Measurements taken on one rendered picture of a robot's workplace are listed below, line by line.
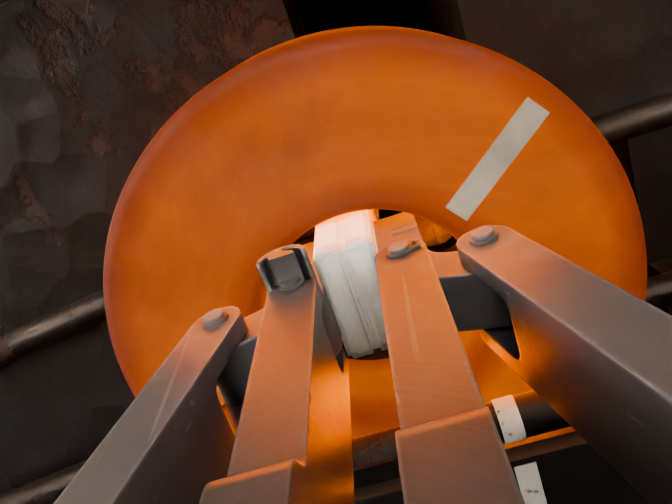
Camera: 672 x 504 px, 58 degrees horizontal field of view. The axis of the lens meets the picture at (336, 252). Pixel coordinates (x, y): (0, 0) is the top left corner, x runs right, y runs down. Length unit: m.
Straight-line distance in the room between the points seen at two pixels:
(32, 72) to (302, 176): 0.14
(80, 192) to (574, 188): 0.19
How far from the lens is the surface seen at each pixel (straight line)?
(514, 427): 0.18
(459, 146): 0.16
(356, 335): 0.15
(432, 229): 0.27
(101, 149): 0.26
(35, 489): 0.30
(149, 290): 0.17
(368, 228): 0.15
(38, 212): 0.28
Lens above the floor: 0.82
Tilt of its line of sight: 19 degrees down
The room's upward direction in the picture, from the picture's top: 19 degrees counter-clockwise
